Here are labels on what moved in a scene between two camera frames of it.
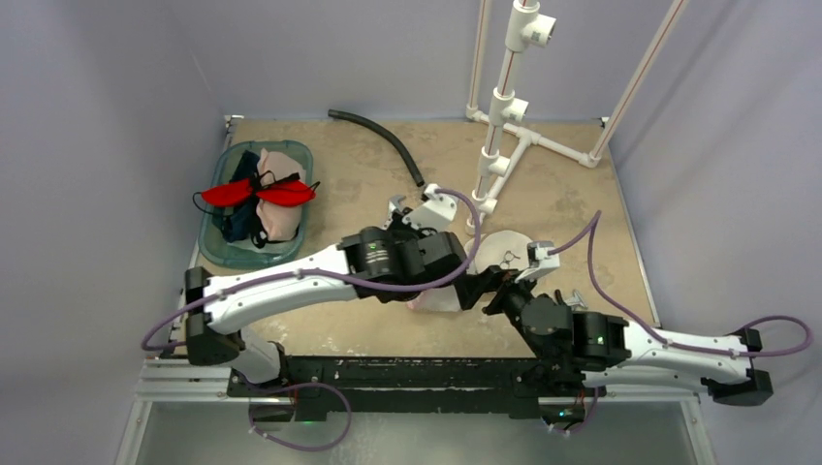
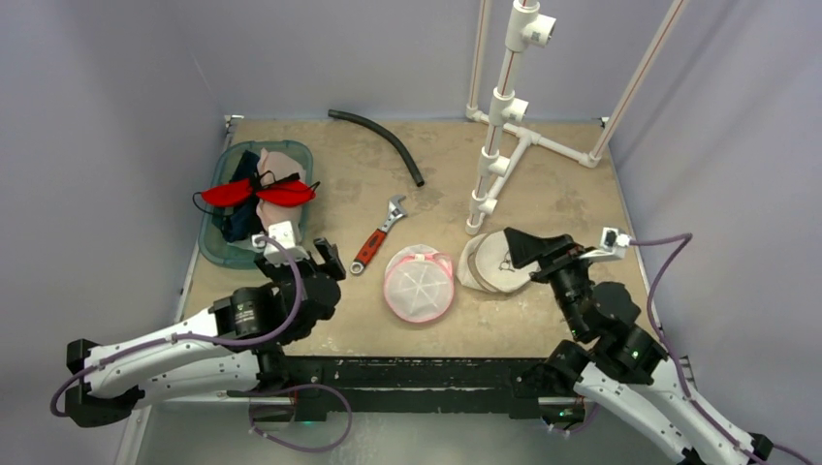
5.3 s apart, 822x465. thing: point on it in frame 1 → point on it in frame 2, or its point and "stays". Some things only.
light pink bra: (279, 223) stays
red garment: (287, 194) stays
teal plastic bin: (245, 255) stays
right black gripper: (503, 292) → (555, 258)
